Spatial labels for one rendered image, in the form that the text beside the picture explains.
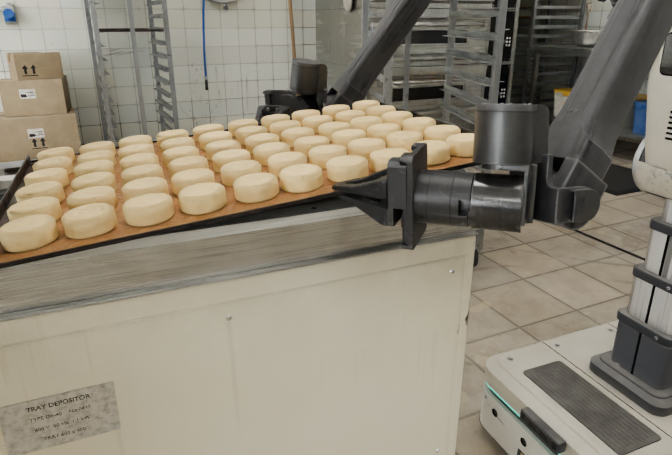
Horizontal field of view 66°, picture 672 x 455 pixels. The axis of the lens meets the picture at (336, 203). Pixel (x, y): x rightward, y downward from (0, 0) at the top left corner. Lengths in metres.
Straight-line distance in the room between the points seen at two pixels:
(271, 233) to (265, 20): 4.35
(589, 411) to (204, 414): 0.97
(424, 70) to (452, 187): 3.93
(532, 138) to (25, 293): 0.52
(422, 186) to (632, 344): 1.03
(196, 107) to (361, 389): 4.20
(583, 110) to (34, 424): 0.66
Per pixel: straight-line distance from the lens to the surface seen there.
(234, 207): 0.57
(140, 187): 0.62
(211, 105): 4.82
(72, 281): 0.60
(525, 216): 0.54
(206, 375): 0.66
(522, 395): 1.44
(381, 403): 0.79
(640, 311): 1.45
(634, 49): 0.64
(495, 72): 2.29
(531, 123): 0.53
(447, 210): 0.53
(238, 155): 0.69
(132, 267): 0.59
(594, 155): 0.59
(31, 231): 0.57
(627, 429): 1.41
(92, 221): 0.56
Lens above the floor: 1.11
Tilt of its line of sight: 19 degrees down
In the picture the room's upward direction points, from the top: straight up
